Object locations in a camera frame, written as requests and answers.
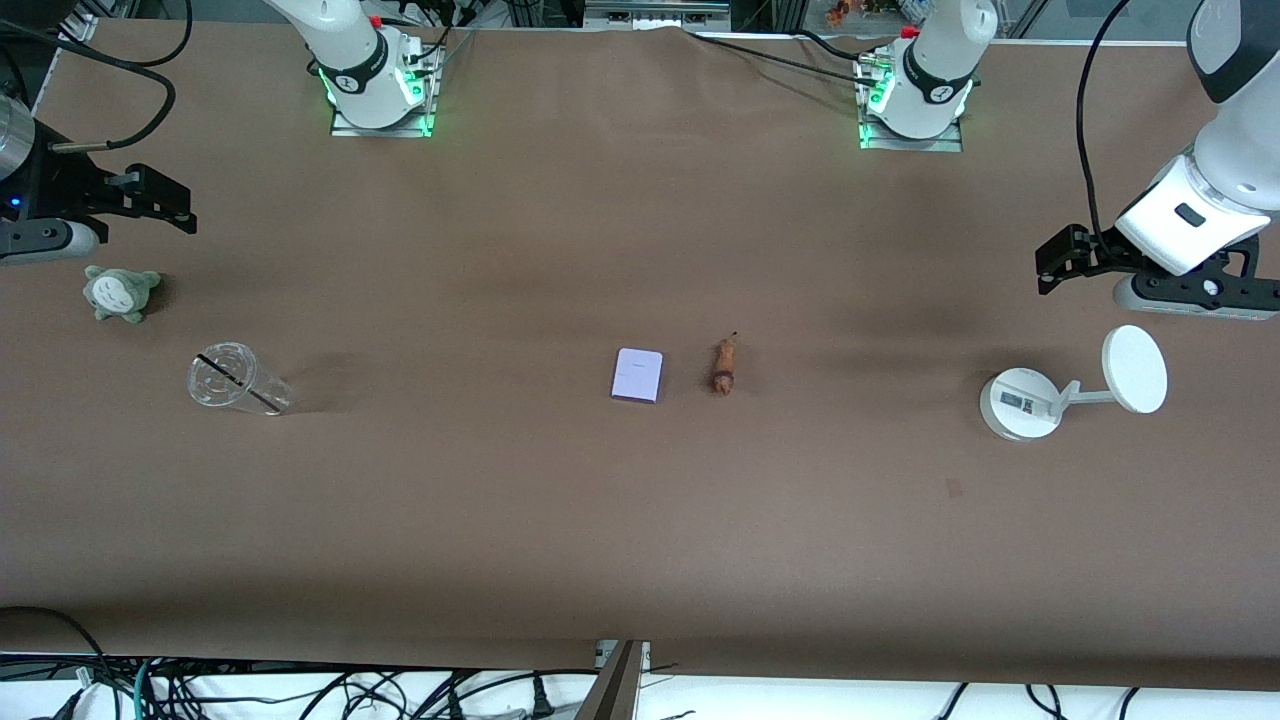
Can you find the small orange toy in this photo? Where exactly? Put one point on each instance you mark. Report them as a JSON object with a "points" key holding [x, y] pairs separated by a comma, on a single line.
{"points": [[838, 12]]}

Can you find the white round phone stand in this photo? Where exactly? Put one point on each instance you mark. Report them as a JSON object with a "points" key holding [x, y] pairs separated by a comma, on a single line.
{"points": [[1060, 392]]}

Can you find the brown lion statue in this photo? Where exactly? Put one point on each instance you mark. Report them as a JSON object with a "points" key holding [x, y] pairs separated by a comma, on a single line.
{"points": [[724, 366]]}

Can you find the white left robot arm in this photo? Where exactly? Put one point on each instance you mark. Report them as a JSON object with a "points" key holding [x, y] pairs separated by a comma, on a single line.
{"points": [[1215, 170]]}

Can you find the grey plush toy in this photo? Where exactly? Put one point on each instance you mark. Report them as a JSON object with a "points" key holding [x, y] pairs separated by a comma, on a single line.
{"points": [[118, 293]]}

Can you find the silver metal rail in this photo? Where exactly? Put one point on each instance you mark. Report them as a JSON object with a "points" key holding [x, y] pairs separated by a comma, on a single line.
{"points": [[657, 12]]}

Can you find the clear plastic cup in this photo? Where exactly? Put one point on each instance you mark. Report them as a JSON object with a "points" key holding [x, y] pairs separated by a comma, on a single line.
{"points": [[230, 380]]}

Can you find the black straw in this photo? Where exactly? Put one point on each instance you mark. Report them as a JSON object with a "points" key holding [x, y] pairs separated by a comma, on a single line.
{"points": [[240, 384]]}

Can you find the black power plug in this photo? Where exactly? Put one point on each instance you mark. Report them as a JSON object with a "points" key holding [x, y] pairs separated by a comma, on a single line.
{"points": [[542, 700]]}

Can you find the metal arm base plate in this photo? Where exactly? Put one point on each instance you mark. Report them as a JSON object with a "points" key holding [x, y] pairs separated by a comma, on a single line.
{"points": [[910, 140], [383, 122]]}

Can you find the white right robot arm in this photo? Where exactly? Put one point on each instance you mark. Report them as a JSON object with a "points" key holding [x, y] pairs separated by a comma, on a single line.
{"points": [[350, 50]]}

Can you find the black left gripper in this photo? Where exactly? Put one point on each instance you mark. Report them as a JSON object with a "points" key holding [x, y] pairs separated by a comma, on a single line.
{"points": [[1098, 255]]}

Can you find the brown table post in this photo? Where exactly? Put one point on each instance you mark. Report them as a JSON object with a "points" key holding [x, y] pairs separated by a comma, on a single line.
{"points": [[612, 685]]}

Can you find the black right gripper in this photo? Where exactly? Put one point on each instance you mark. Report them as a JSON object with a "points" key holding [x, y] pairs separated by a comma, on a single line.
{"points": [[62, 187]]}

